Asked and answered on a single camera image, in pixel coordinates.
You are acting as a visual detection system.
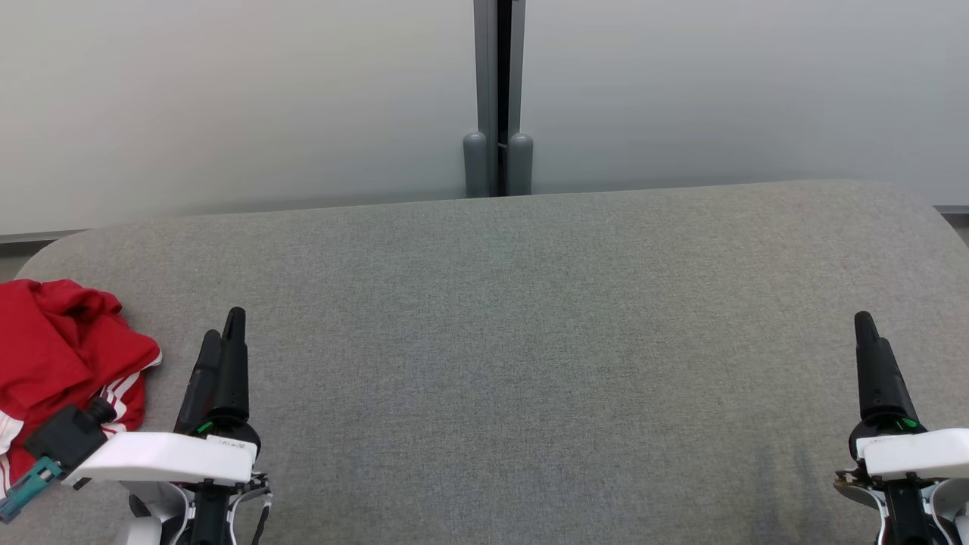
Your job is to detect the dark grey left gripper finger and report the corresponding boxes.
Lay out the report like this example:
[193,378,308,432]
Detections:
[176,329,224,435]
[216,307,251,422]

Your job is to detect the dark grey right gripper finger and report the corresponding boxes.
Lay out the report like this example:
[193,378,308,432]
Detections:
[877,338,920,425]
[854,310,883,422]

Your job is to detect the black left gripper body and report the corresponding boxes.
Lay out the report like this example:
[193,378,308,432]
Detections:
[182,413,262,457]

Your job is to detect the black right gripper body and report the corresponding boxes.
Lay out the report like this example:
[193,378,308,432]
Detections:
[848,419,929,461]

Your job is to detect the red shorts with white stripes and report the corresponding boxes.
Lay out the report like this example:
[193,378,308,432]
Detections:
[0,279,163,500]

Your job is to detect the thin black cable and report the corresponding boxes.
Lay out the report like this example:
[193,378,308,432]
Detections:
[252,475,273,545]

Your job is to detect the black cable connector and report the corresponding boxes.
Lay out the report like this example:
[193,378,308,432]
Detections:
[25,397,117,472]

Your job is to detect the teal cable plug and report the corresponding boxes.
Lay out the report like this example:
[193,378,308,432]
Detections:
[0,456,63,525]

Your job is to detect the grey partition post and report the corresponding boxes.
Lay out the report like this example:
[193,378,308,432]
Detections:
[507,0,534,196]
[463,0,499,199]

